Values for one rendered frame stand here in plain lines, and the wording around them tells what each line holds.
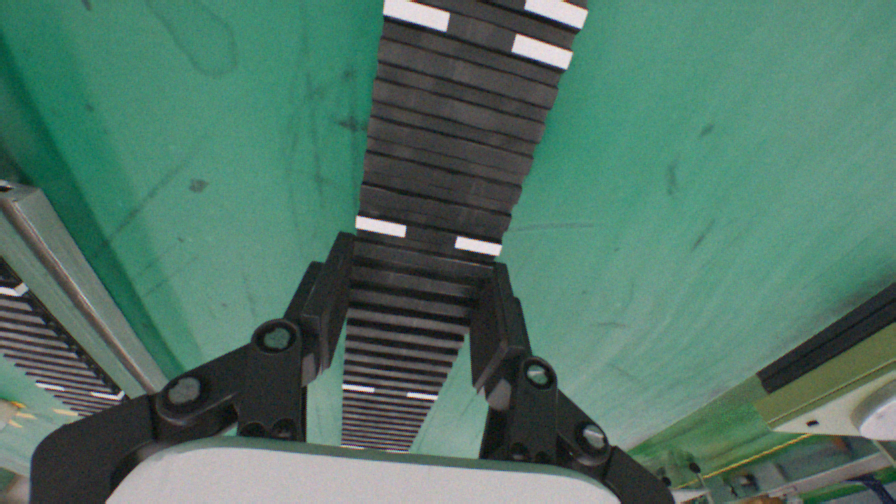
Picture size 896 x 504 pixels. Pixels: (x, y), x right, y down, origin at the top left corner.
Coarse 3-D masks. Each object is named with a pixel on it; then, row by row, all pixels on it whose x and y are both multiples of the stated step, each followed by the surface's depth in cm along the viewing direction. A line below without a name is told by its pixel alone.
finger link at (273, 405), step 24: (264, 336) 8; (288, 336) 8; (264, 360) 7; (288, 360) 7; (264, 384) 7; (288, 384) 7; (240, 408) 6; (264, 408) 6; (288, 408) 7; (240, 432) 6; (264, 432) 6; (288, 432) 6
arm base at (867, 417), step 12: (888, 384) 19; (876, 396) 20; (888, 396) 19; (864, 408) 21; (876, 408) 20; (888, 408) 19; (852, 420) 22; (864, 420) 21; (876, 420) 21; (888, 420) 21; (864, 432) 22; (876, 432) 23; (888, 432) 23
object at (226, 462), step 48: (144, 480) 5; (192, 480) 5; (240, 480) 5; (288, 480) 5; (336, 480) 5; (384, 480) 5; (432, 480) 6; (480, 480) 6; (528, 480) 6; (576, 480) 6
